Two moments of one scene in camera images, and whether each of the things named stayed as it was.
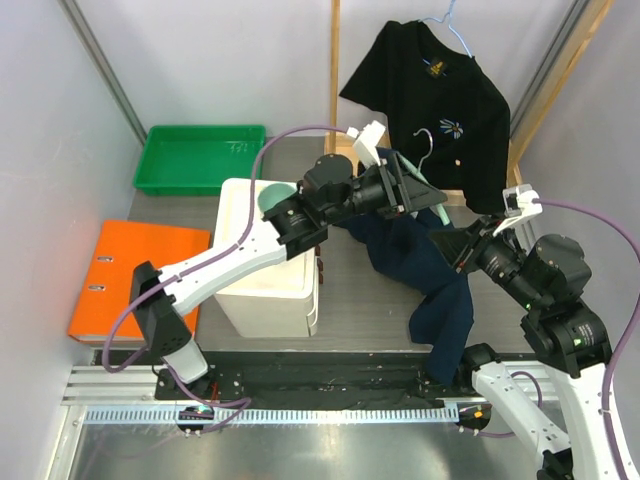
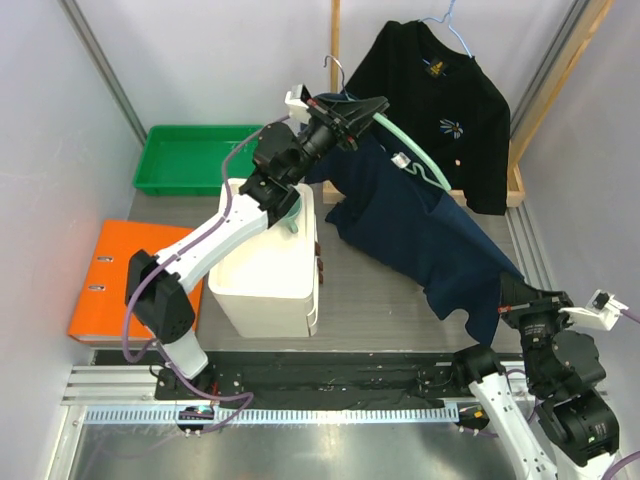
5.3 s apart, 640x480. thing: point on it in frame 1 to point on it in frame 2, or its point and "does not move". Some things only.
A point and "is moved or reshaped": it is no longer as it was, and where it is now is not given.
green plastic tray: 195,160 does not move
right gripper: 460,248 to 516,296
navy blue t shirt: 403,246 is moved or reshaped
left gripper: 403,191 to 351,117
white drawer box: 280,301 does not move
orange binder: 107,282 does not move
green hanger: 424,176 to 398,159
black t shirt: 448,118 does not move
